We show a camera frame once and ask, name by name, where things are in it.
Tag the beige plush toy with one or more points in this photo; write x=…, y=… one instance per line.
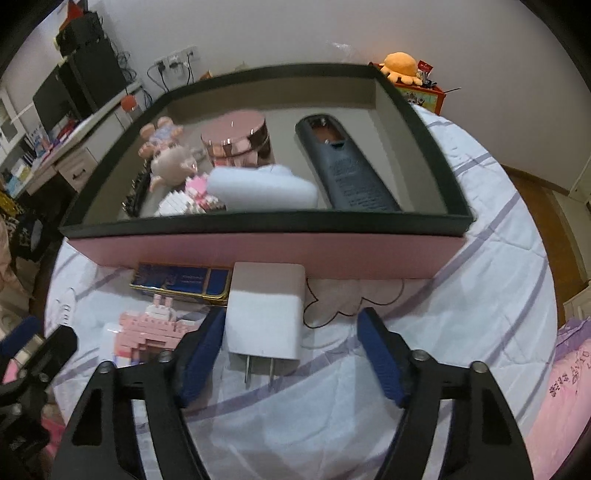
x=173, y=164

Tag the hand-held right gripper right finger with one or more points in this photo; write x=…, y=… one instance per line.
x=381, y=364

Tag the white wall power strip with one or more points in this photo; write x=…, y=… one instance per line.
x=178, y=57

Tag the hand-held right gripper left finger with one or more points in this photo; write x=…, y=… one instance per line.
x=201, y=364

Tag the white round nozzle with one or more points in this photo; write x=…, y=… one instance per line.
x=263, y=189

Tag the pink box with black rim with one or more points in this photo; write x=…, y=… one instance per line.
x=277, y=251

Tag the small pink block figure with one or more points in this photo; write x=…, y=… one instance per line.
x=198, y=187

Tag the red paper item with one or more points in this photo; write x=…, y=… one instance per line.
x=75, y=9

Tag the red tag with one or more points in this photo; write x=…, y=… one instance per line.
x=425, y=66

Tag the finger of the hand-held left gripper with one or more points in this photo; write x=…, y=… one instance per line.
x=55, y=344
x=21, y=332

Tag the pink plush with blue dress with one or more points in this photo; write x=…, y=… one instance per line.
x=161, y=134

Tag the dark grey handheld device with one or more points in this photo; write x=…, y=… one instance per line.
x=351, y=175

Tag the bottle with red cap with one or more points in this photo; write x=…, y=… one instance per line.
x=129, y=104

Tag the large pink block pig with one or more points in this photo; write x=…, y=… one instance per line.
x=147, y=330

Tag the rose gold round jar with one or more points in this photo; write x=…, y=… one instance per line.
x=233, y=138

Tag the orange octopus plush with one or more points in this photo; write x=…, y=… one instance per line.
x=399, y=64

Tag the white low furniture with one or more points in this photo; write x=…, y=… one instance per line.
x=577, y=307

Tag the white desk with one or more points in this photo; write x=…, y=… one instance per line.
x=78, y=168

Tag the white charger plug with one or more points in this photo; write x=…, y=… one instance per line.
x=263, y=318

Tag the white block figure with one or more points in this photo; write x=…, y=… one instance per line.
x=178, y=203

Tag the black computer tower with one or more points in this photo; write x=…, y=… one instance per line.
x=92, y=78

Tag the clear plastic bag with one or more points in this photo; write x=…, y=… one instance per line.
x=344, y=48

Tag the white glass cabinet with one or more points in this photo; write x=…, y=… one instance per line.
x=9, y=124

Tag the red printed storage crate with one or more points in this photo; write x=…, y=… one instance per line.
x=427, y=99

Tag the black hair clip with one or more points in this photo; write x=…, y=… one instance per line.
x=134, y=196

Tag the pink printed quilt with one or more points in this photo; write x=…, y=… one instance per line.
x=563, y=397

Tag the blue and gold tin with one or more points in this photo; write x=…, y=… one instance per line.
x=184, y=281

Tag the black monitor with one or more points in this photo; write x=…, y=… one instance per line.
x=53, y=104

